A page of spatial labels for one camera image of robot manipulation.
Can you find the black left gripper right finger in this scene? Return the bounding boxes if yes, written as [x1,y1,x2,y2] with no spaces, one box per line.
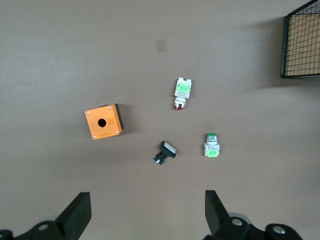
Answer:
[203,190,304,240]

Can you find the black square white-faced button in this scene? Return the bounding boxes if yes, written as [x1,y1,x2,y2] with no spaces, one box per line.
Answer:
[151,140,177,166]

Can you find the small brown tape patch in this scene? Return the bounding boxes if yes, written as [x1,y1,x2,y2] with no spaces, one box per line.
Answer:
[155,39,167,53]

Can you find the green push button switch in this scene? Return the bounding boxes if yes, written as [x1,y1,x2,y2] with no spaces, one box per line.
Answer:
[203,132,221,159]

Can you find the red push button switch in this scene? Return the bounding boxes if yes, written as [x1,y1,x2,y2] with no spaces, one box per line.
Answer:
[173,77,193,110]

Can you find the black wire basket wooden bottom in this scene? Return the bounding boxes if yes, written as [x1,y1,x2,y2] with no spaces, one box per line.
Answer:
[280,0,320,79]

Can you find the orange button enclosure box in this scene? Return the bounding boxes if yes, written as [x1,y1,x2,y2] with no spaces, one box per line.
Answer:
[84,103,125,141]

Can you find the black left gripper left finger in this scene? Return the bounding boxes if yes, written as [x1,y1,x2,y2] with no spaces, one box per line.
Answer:
[0,191,92,240]

